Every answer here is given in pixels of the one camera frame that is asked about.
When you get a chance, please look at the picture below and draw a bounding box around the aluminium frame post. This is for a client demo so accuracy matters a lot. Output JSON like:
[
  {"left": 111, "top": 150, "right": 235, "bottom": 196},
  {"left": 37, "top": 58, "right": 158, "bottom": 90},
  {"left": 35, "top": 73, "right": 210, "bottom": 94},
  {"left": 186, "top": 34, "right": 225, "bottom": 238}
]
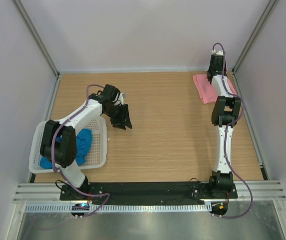
[
  {"left": 12, "top": 0, "right": 60, "bottom": 78},
  {"left": 232, "top": 0, "right": 279, "bottom": 75}
]

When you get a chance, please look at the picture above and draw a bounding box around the left aluminium frame post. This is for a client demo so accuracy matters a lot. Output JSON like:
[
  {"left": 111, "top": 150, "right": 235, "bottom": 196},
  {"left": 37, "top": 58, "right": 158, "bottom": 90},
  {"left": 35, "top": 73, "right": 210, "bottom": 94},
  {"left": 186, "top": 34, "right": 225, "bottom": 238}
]
[{"left": 12, "top": 0, "right": 60, "bottom": 78}]

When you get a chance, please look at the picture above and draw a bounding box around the pink t shirt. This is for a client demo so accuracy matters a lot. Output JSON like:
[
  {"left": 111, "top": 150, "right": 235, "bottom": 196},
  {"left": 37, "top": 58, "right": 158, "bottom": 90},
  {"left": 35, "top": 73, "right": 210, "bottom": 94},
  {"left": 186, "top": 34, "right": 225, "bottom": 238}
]
[{"left": 193, "top": 74, "right": 238, "bottom": 104}]

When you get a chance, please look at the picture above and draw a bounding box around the right aluminium frame post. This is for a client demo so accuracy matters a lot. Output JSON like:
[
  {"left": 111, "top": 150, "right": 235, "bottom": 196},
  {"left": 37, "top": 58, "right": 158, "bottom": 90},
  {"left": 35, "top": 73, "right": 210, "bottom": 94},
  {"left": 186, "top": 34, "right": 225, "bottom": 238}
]
[{"left": 232, "top": 0, "right": 279, "bottom": 75}]

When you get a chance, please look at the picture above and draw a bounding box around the white slotted cable duct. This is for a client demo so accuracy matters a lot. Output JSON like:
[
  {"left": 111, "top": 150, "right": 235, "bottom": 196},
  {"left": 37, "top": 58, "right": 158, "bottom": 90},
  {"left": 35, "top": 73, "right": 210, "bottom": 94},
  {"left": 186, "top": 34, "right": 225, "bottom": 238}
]
[{"left": 24, "top": 203, "right": 212, "bottom": 214}]

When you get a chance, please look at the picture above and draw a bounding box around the aluminium front rail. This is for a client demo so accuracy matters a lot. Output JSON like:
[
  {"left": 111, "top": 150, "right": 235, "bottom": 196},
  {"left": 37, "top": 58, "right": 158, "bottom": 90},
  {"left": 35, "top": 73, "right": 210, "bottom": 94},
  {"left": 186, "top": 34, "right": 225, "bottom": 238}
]
[{"left": 13, "top": 180, "right": 286, "bottom": 203}]

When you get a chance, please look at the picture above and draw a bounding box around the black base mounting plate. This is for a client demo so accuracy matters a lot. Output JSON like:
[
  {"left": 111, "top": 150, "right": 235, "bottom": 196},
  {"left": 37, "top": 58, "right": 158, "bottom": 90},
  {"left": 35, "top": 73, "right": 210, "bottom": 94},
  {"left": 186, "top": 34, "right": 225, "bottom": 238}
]
[{"left": 59, "top": 181, "right": 238, "bottom": 206}]

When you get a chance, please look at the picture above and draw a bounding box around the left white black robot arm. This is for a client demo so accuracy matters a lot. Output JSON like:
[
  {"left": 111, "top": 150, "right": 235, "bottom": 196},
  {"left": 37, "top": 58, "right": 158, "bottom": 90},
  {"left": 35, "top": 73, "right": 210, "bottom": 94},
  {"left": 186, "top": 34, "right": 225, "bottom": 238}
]
[{"left": 39, "top": 84, "right": 132, "bottom": 200}]

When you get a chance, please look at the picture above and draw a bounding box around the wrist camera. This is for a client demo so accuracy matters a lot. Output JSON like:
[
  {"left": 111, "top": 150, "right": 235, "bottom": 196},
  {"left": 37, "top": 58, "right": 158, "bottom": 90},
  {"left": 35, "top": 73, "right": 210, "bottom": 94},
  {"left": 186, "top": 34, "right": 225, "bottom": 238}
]
[
  {"left": 211, "top": 49, "right": 224, "bottom": 56},
  {"left": 116, "top": 92, "right": 126, "bottom": 105}
]

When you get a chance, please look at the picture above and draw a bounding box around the blue t shirt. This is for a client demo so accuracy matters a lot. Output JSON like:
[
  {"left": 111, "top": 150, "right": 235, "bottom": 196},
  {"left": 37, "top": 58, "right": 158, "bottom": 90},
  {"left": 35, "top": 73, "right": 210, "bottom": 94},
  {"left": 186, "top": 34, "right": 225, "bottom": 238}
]
[{"left": 39, "top": 128, "right": 92, "bottom": 170}]

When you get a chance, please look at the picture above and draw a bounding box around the white perforated plastic basket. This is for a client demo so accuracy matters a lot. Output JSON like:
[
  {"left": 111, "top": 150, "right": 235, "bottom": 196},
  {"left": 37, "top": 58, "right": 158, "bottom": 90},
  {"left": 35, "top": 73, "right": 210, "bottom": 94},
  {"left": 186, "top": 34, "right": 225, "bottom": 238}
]
[{"left": 29, "top": 117, "right": 107, "bottom": 174}]

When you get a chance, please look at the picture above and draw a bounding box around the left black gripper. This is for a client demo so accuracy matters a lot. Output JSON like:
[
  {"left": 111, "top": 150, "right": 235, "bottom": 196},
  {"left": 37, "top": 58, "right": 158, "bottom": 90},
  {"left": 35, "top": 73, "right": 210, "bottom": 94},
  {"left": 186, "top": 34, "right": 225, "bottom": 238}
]
[{"left": 104, "top": 103, "right": 132, "bottom": 130}]

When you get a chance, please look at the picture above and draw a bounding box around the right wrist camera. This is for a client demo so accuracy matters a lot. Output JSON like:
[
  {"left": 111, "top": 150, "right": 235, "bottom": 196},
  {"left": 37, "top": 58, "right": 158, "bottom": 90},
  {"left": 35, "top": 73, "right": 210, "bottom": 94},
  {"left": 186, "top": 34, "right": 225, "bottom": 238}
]
[{"left": 211, "top": 49, "right": 224, "bottom": 56}]

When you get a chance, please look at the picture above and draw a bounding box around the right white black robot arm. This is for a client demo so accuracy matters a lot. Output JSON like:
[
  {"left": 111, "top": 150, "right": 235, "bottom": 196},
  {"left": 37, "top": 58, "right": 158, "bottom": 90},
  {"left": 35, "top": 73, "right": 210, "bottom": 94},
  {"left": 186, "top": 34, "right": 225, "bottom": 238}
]
[{"left": 207, "top": 50, "right": 241, "bottom": 199}]

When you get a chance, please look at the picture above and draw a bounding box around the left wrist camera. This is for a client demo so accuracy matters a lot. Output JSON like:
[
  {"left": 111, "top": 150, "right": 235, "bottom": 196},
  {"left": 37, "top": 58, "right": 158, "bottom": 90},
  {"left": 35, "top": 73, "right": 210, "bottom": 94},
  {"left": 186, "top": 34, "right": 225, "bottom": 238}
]
[{"left": 116, "top": 92, "right": 126, "bottom": 105}]

